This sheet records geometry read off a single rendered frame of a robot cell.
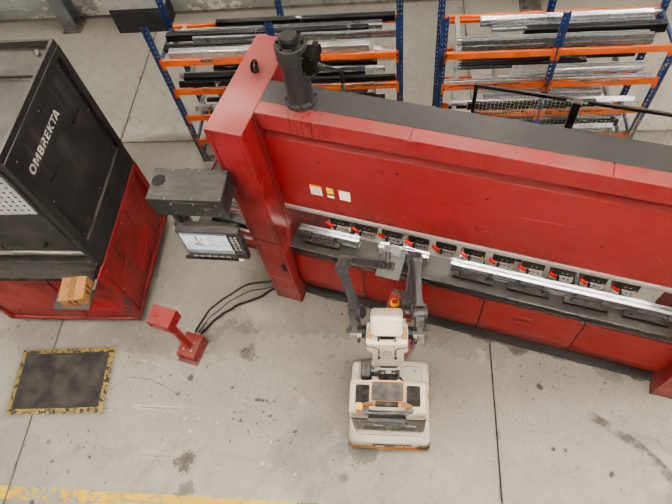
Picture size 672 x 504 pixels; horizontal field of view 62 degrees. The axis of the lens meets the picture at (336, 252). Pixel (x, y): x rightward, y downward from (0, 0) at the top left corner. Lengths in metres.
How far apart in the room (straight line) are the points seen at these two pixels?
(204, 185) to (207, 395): 2.16
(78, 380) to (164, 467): 1.19
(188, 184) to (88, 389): 2.54
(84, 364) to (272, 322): 1.76
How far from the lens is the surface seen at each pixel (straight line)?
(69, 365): 5.80
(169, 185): 3.76
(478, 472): 4.81
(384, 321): 3.63
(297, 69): 3.22
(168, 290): 5.70
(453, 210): 3.67
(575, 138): 3.32
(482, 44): 5.07
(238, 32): 5.43
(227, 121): 3.48
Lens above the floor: 4.72
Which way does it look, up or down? 60 degrees down
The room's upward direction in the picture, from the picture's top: 12 degrees counter-clockwise
